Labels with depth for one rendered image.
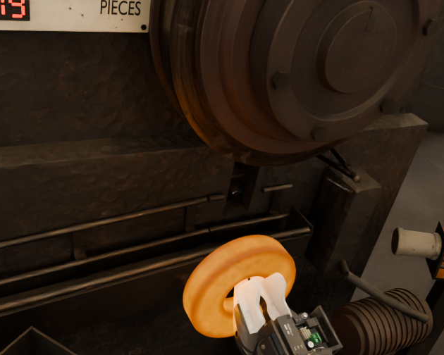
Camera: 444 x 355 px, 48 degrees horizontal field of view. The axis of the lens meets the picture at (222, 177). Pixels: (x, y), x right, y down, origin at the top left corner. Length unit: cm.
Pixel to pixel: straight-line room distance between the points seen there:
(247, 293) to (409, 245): 59
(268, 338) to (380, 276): 160
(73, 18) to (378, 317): 85
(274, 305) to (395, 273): 158
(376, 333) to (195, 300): 60
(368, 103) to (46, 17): 47
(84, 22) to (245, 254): 39
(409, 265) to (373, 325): 115
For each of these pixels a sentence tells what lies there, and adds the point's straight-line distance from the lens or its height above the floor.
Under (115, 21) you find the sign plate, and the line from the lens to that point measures 77.
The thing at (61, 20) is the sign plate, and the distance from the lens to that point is 75.
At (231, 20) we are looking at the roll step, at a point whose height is 113.
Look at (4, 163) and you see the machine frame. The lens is 80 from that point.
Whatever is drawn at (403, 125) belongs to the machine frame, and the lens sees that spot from 119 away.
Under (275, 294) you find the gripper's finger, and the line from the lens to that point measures 64.
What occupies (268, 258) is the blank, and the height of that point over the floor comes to 89.
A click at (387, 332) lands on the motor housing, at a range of 118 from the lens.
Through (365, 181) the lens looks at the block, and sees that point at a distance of 106.
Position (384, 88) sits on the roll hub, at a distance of 79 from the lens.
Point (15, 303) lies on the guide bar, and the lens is 84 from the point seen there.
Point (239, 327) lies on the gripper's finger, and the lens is 63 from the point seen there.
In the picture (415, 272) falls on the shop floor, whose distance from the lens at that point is 226.
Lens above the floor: 130
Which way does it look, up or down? 32 degrees down
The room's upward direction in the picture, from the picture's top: 12 degrees clockwise
